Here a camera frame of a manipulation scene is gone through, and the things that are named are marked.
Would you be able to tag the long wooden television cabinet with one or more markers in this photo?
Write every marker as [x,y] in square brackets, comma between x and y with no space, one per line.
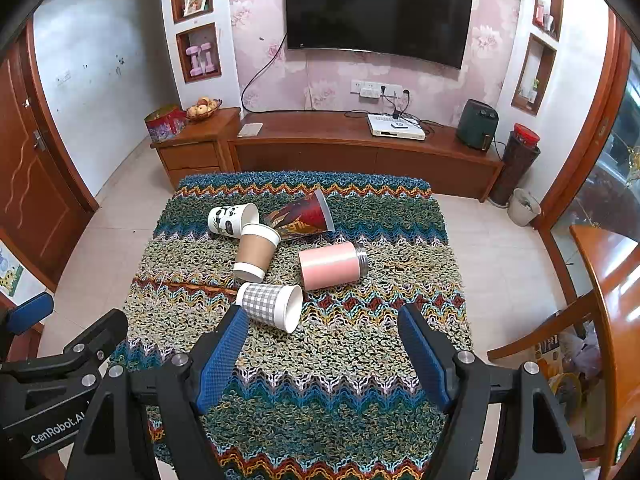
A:
[350,157]

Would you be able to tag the flat paper sheet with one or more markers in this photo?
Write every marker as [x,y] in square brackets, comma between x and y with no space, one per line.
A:
[250,129]

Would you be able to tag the dark green air fryer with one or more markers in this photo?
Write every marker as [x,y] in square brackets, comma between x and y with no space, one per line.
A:
[477,125]

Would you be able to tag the pink tumbler cup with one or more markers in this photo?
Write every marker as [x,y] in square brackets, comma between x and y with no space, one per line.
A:
[327,266]

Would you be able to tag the red patterned paper cup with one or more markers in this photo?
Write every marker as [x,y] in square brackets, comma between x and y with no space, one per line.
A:
[302,217]

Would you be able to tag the brown wooden door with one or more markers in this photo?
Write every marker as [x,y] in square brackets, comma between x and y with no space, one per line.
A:
[35,185]

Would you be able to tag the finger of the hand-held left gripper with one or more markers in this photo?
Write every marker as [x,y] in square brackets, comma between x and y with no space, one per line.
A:
[31,310]
[100,332]

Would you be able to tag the black flat television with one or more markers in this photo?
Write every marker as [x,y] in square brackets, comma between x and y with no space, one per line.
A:
[375,5]

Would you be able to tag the colourful knitted blanket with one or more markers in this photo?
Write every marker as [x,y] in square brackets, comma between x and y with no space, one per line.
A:
[320,390]

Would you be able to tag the small wooden drawer cabinet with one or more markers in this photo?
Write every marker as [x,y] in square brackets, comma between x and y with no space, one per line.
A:
[195,155]

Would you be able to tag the basket of fruit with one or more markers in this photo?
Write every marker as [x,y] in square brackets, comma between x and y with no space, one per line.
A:
[204,108]

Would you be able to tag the wooden chair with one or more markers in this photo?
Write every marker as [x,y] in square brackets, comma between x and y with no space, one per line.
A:
[615,300]

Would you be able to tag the white waste bin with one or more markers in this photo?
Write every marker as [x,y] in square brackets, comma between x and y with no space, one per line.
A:
[522,210]

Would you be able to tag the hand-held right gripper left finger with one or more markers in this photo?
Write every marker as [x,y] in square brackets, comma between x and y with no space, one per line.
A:
[222,360]

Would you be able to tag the small potted plant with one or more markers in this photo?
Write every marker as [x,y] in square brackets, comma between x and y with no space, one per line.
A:
[534,91]

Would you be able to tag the pink dumbbell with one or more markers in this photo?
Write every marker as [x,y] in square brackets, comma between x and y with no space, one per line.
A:
[206,59]
[193,60]

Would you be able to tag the framed photo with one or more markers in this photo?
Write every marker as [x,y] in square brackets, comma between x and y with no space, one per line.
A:
[195,0]

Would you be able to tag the brown paper cup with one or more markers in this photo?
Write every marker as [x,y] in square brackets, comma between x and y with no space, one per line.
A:
[255,255]

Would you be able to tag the tall dark bin red lid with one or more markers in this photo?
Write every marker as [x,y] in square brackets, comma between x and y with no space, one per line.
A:
[515,170]

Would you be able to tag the plastic bag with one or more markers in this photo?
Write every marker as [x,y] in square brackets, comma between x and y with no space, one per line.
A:
[582,347]

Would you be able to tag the white set-top box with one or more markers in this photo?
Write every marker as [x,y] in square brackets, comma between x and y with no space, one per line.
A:
[395,131]

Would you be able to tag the grey checkered paper cup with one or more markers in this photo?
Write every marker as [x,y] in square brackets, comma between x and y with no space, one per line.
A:
[265,302]

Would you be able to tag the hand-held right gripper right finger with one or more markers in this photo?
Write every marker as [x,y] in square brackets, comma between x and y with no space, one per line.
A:
[425,355]

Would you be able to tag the white panda print cup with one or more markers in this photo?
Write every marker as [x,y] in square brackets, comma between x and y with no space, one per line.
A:
[227,220]

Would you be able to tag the red gift box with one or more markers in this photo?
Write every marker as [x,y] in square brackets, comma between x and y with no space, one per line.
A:
[164,124]

